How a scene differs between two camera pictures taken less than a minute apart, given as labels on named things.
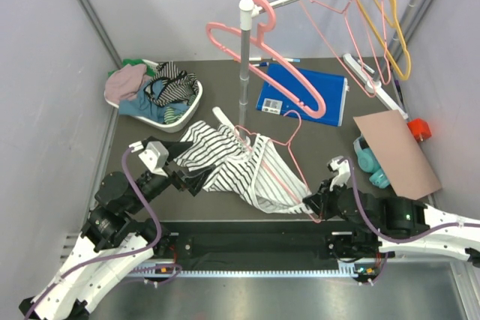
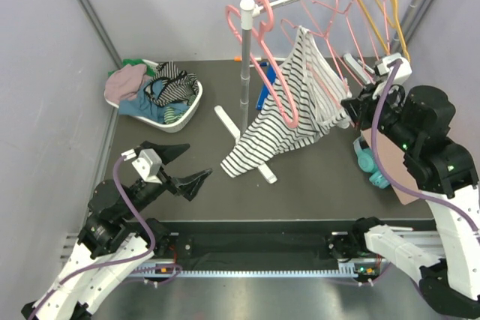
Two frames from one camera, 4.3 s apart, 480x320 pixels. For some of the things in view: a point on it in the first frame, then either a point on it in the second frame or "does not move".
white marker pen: [275, 59] to [239, 58]
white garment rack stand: [250, 10] does not move
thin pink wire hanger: [289, 145] to [327, 36]
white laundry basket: [169, 127] does not move
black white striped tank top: [262, 174] to [310, 97]
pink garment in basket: [125, 84] does not move
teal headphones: [369, 162] does not move
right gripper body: [329, 208] to [389, 111]
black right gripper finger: [315, 202] to [355, 109]
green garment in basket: [150, 68] does not move
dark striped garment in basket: [169, 85] does not move
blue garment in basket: [145, 104] does not move
